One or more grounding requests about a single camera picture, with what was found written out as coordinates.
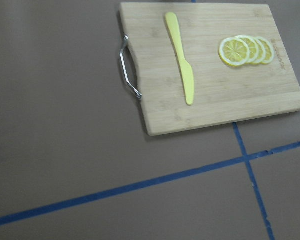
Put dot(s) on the bamboo cutting board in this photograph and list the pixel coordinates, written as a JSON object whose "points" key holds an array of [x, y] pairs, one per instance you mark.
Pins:
{"points": [[223, 94]]}

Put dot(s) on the yellow plastic knife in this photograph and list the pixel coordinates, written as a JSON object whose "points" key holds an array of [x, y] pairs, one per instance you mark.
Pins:
{"points": [[185, 68]]}

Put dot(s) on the lemon slice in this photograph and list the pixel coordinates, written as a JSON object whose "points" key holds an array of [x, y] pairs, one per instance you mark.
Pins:
{"points": [[269, 50], [253, 47], [234, 51], [261, 52]]}

